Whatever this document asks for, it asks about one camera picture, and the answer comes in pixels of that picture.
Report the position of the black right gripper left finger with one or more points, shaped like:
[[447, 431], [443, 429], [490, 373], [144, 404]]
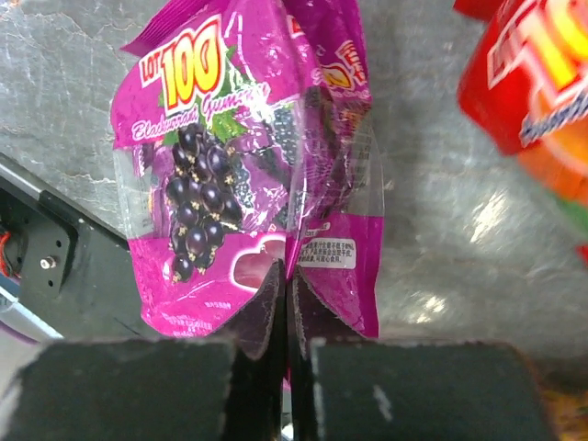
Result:
[[226, 386]]

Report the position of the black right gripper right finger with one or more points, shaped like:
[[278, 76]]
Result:
[[349, 387]]

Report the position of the purple candy bag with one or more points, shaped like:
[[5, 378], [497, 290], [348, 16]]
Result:
[[243, 138]]

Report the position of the orange candy bag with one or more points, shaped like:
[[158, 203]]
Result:
[[568, 412]]

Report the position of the red candy bag right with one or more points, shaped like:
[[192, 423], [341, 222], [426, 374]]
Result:
[[525, 86]]

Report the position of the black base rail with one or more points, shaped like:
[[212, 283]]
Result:
[[75, 273]]

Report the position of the white slotted cable duct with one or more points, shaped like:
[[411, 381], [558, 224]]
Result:
[[19, 321]]

